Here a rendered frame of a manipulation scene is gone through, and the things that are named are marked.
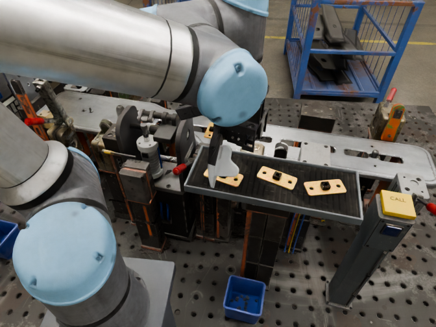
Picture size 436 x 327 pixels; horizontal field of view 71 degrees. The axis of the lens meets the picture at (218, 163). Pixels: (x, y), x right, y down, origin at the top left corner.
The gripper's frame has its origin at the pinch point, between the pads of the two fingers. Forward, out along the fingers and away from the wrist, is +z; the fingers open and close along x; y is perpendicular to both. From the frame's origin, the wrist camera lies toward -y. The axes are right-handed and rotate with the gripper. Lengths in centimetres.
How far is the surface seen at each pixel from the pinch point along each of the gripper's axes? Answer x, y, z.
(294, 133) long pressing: 42.1, 7.6, 19.9
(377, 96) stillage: 236, 47, 104
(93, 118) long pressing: 20, -61, 20
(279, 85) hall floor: 245, -45, 120
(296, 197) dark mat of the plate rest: 0.6, 16.2, 3.9
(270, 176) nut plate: 3.8, 9.5, 3.6
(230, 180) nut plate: -1.1, 1.9, 3.6
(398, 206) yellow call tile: 7.1, 35.7, 3.9
